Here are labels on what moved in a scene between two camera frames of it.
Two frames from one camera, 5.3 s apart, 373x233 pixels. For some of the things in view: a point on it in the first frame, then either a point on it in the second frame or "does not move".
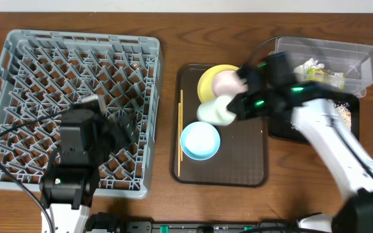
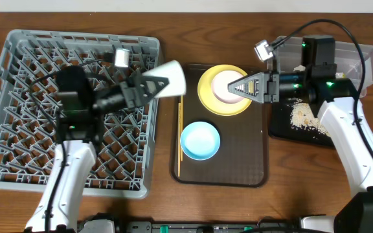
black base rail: [107, 222] does not move
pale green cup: [215, 112] → [173, 72]
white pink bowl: [228, 82] does not move
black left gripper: [116, 136] → [129, 93]
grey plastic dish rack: [43, 74] does not move
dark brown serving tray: [242, 158] does not move
